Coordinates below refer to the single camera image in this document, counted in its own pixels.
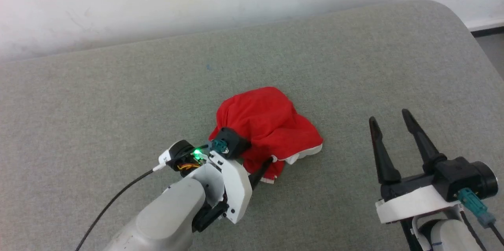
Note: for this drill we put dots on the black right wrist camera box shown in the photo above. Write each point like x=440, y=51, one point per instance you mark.
x=456, y=174

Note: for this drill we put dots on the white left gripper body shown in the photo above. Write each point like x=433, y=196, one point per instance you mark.
x=232, y=188

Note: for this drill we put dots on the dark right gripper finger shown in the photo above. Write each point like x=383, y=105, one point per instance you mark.
x=427, y=152
x=384, y=160

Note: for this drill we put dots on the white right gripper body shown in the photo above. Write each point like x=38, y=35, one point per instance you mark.
x=413, y=203

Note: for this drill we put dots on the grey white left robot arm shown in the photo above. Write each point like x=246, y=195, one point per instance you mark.
x=165, y=219

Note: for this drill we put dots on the grey fabric sofa cushion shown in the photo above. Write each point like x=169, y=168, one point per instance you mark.
x=118, y=105

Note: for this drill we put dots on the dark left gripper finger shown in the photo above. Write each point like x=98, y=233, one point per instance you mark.
x=260, y=173

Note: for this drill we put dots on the dark wall baseboard strip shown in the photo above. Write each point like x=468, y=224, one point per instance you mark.
x=490, y=30

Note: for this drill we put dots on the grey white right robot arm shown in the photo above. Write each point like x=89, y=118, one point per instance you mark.
x=449, y=237

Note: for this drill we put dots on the red shorts with white trim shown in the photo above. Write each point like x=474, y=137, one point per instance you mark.
x=267, y=125

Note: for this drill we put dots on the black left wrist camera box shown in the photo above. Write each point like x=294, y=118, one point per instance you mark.
x=234, y=142

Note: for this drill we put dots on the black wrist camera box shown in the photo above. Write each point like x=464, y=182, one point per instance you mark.
x=456, y=174
x=234, y=142

